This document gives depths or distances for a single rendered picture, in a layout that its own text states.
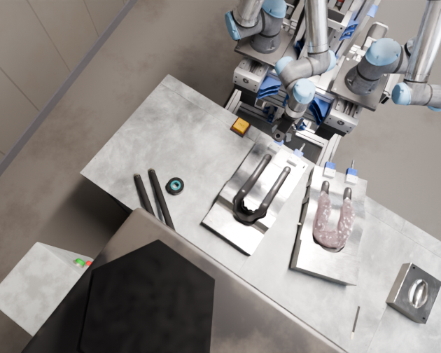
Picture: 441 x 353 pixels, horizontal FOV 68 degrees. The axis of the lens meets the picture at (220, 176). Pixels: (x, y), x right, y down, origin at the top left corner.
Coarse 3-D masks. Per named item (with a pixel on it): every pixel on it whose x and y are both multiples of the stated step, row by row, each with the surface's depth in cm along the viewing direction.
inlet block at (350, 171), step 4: (352, 160) 159; (352, 164) 158; (348, 168) 156; (352, 168) 157; (348, 172) 155; (352, 172) 155; (356, 172) 155; (348, 176) 153; (352, 176) 153; (356, 176) 153; (344, 180) 155; (348, 180) 152; (352, 180) 152; (356, 180) 153; (352, 184) 154
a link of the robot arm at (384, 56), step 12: (372, 48) 132; (384, 48) 131; (396, 48) 130; (360, 60) 141; (372, 60) 133; (384, 60) 130; (396, 60) 132; (360, 72) 141; (372, 72) 137; (384, 72) 137
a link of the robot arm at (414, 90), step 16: (432, 0) 100; (432, 16) 101; (432, 32) 103; (416, 48) 107; (432, 48) 105; (416, 64) 108; (432, 64) 108; (416, 80) 110; (400, 96) 112; (416, 96) 112
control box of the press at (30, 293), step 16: (32, 256) 78; (48, 256) 78; (64, 256) 85; (80, 256) 103; (16, 272) 77; (32, 272) 77; (48, 272) 77; (64, 272) 77; (80, 272) 79; (0, 288) 75; (16, 288) 75; (32, 288) 76; (48, 288) 76; (64, 288) 76; (0, 304) 74; (16, 304) 74; (32, 304) 75; (48, 304) 75; (16, 320) 73; (32, 320) 73
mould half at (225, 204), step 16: (256, 144) 155; (256, 160) 153; (272, 160) 153; (240, 176) 149; (272, 176) 151; (288, 176) 151; (224, 192) 142; (256, 192) 145; (288, 192) 149; (224, 208) 147; (256, 208) 140; (272, 208) 142; (208, 224) 144; (224, 224) 145; (240, 224) 145; (256, 224) 143; (240, 240) 143; (256, 240) 143
